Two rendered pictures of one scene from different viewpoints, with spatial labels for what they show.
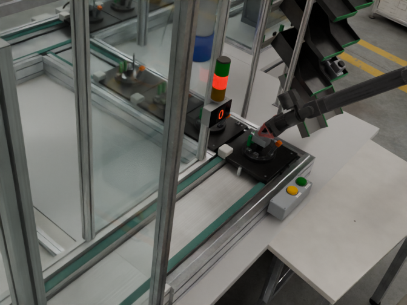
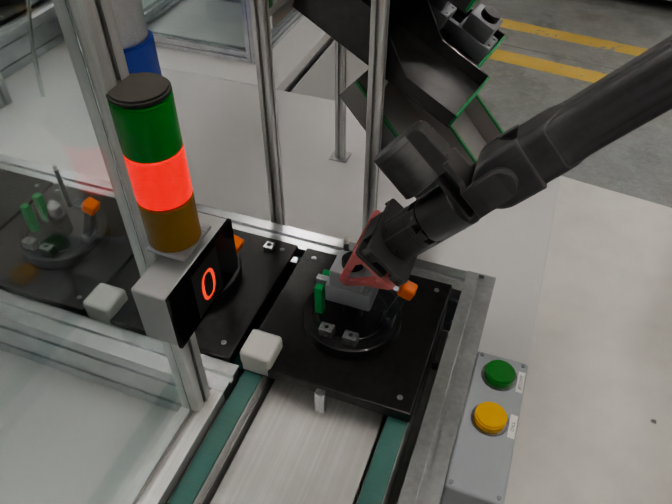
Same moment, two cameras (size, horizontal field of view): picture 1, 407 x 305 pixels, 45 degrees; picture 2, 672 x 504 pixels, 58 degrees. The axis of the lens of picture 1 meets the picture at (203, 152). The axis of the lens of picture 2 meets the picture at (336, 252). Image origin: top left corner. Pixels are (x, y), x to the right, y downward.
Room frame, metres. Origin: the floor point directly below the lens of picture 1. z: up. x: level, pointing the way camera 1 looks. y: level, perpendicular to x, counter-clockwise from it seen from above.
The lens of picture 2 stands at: (1.03, -0.07, 1.65)
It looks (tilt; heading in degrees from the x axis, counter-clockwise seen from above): 44 degrees down; 347
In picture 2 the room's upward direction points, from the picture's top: straight up
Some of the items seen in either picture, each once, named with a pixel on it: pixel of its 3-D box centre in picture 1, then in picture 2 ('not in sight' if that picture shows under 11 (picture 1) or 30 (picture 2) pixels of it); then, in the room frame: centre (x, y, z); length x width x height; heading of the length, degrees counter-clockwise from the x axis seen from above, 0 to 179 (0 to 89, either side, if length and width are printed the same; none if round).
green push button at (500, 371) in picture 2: (301, 181); (499, 375); (1.45, -0.39, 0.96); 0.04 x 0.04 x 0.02
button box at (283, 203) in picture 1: (290, 196); (485, 431); (1.39, -0.35, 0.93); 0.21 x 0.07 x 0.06; 147
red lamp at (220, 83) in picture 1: (220, 79); (159, 171); (1.48, -0.02, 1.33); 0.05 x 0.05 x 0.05
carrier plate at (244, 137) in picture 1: (257, 154); (352, 324); (1.58, -0.22, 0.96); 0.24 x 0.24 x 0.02; 57
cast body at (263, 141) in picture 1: (260, 134); (345, 275); (1.58, -0.21, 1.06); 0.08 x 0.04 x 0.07; 57
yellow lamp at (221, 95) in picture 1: (218, 92); (169, 215); (1.48, -0.02, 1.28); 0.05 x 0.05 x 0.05
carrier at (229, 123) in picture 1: (211, 116); (191, 256); (1.72, -0.01, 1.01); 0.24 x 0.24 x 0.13; 57
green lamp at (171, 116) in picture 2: (222, 67); (146, 121); (1.48, -0.02, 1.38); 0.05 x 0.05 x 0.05
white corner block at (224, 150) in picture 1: (225, 151); (261, 352); (1.55, -0.09, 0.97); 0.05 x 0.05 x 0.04; 57
